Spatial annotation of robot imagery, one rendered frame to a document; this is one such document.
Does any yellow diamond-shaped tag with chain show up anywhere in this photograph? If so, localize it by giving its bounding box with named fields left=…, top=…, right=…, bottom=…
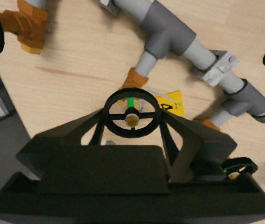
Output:
left=133, top=89, right=185, bottom=116

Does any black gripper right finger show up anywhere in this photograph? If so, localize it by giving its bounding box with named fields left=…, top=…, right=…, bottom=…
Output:
left=159, top=108, right=238, bottom=182

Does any grey hex nut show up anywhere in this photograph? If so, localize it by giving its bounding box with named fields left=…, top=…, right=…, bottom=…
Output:
left=105, top=140, right=116, bottom=145

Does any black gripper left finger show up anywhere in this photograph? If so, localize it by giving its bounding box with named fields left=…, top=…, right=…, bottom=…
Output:
left=27, top=108, right=105, bottom=145

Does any grey pipe manifold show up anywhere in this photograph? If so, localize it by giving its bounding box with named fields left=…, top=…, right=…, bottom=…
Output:
left=0, top=0, right=265, bottom=180

